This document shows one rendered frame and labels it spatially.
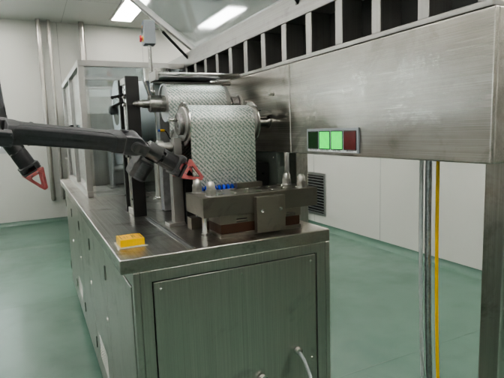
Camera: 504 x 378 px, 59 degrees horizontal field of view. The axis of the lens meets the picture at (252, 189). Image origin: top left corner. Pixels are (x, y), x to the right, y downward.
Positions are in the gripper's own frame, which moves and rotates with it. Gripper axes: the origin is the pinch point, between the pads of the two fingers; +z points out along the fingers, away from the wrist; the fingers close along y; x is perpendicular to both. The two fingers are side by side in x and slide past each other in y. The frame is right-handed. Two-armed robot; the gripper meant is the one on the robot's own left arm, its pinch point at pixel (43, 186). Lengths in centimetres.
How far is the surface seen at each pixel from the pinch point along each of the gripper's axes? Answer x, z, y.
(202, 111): -51, 1, -39
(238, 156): -54, 20, -41
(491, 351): -50, 72, -119
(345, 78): -74, 6, -82
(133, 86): -46.8, -14.1, -5.0
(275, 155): -68, 29, -41
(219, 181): -43, 24, -40
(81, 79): -50, -24, 65
